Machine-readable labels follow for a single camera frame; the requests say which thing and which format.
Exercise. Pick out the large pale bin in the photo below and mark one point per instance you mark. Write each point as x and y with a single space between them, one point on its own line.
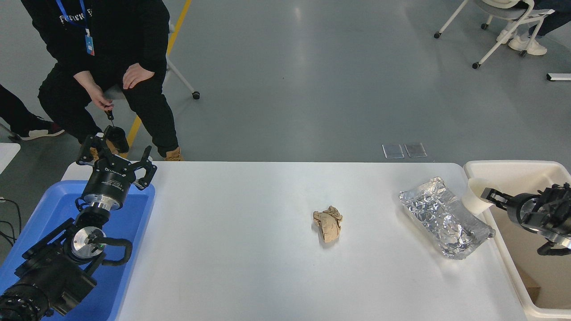
513 267

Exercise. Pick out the small black tool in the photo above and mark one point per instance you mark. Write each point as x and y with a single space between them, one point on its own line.
109 115

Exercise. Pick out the person with white shoes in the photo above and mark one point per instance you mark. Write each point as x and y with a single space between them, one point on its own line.
528 44

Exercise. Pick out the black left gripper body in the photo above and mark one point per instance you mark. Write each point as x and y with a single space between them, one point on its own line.
109 183

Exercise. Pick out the white bar on floor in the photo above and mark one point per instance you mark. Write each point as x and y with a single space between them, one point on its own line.
560 77

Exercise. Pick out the crumpled tan paper ball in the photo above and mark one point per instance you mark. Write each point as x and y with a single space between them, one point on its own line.
329 225

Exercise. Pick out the blue id badge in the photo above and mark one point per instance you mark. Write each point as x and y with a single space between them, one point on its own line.
89 45

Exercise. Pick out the white grey office chair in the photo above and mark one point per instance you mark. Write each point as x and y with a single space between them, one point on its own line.
499 9

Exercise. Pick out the white side table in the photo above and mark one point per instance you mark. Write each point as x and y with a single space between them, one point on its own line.
6 154

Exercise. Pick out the person with dark trousers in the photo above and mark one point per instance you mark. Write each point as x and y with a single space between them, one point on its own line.
18 118

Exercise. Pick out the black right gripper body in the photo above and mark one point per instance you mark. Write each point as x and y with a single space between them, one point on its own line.
515 208

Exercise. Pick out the person's left hand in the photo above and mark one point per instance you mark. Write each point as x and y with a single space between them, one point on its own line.
137 76

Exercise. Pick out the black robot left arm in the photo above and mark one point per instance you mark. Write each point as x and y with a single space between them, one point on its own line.
49 267

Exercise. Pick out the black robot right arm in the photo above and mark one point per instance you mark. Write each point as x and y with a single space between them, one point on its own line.
555 209

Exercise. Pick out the white paper cup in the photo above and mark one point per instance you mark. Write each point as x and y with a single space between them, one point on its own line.
473 198

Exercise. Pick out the crumpled foil tray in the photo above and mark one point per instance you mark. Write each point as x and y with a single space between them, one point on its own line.
441 214

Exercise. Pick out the person's right hand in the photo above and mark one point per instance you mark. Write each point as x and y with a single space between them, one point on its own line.
100 99

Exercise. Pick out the white swivel chair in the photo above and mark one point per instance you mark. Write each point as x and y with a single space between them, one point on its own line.
196 95

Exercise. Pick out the clear floor plate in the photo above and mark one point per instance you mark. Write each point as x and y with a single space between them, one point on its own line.
415 150
393 151

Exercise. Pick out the seated person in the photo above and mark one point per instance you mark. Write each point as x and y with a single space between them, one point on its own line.
116 40

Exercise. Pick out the blue plastic tray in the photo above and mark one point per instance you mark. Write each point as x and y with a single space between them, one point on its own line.
134 214

